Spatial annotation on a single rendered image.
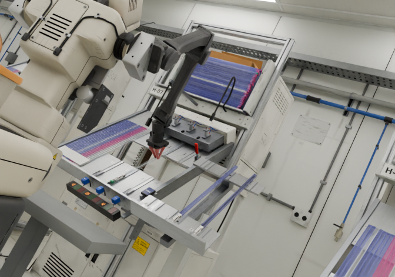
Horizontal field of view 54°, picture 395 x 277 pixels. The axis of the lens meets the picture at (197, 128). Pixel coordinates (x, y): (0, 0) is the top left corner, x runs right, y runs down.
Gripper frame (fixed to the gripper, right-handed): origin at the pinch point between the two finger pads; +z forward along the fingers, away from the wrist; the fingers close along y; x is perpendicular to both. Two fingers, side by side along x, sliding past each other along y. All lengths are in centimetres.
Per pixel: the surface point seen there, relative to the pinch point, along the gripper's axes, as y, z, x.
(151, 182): -12.9, 2.3, 16.7
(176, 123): 9.6, -8.4, -24.8
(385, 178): -97, -11, -41
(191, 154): -11.1, -0.3, -14.2
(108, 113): 123, 29, -66
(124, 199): -14.0, 2.8, 33.5
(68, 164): 28.4, 2.6, 32.9
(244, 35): 5, -53, -79
